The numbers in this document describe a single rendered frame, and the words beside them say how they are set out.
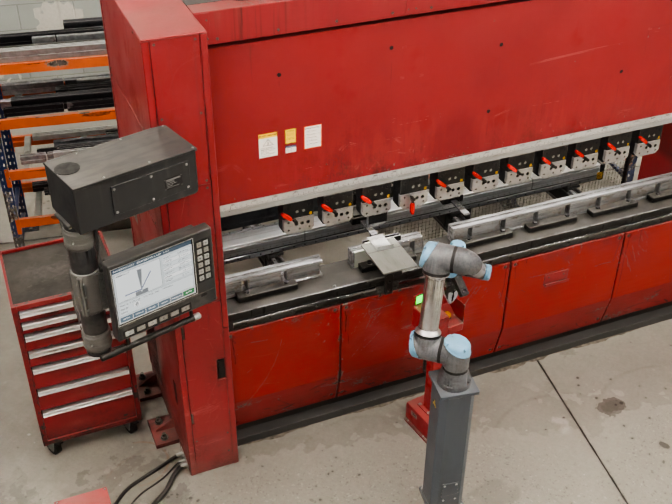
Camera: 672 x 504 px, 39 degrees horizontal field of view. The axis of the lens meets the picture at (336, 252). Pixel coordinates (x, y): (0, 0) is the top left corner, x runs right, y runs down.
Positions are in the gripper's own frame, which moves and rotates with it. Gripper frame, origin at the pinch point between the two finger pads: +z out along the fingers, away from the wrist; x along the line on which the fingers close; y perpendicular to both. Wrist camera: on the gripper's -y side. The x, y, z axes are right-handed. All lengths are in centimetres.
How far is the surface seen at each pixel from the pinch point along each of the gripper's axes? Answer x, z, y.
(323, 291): 53, -4, 33
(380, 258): 24.5, -16.8, 27.9
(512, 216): -59, -13, 28
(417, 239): -4.0, -12.1, 36.5
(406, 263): 16.1, -17.7, 18.1
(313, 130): 52, -84, 50
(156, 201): 139, -96, 17
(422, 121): -2, -79, 42
